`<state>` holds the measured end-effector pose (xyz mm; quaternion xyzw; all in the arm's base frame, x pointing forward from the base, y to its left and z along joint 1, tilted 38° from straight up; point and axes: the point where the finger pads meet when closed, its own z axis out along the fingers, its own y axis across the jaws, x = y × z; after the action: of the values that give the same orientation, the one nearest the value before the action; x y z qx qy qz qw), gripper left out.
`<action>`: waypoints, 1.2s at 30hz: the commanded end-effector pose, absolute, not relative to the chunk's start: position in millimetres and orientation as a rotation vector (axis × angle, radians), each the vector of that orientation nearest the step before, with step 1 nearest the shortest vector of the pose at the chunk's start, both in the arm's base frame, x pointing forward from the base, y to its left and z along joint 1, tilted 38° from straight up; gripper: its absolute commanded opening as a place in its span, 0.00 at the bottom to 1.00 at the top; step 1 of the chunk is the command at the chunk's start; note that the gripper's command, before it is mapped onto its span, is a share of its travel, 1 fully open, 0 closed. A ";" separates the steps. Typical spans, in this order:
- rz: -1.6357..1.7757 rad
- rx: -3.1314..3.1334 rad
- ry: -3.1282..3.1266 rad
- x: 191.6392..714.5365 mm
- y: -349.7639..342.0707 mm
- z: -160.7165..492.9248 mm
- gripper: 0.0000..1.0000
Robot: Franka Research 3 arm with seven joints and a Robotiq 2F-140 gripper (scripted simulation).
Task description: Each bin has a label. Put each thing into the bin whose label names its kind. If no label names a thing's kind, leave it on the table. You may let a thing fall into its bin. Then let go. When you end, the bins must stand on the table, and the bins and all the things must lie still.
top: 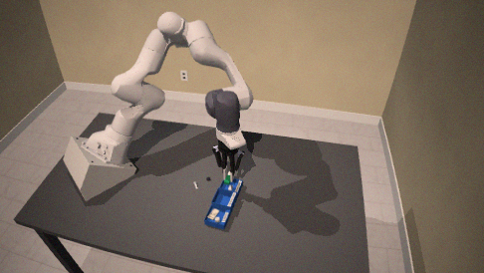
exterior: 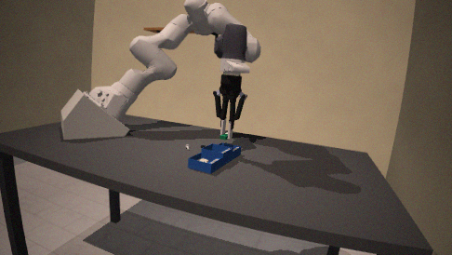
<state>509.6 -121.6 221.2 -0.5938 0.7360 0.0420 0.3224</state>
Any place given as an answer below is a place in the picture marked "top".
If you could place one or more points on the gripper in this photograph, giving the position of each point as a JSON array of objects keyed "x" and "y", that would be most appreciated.
[{"x": 222, "y": 162}]

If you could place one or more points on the cream domino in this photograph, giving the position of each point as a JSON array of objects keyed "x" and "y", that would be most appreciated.
[{"x": 213, "y": 213}]

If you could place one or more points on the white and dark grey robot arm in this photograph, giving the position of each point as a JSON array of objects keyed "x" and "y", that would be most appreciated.
[{"x": 111, "y": 145}]

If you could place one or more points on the green and white eraser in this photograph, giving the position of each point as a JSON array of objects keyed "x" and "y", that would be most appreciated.
[{"x": 227, "y": 179}]

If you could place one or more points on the blue rack of three labelled bins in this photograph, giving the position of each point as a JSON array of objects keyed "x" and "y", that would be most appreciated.
[{"x": 220, "y": 201}]

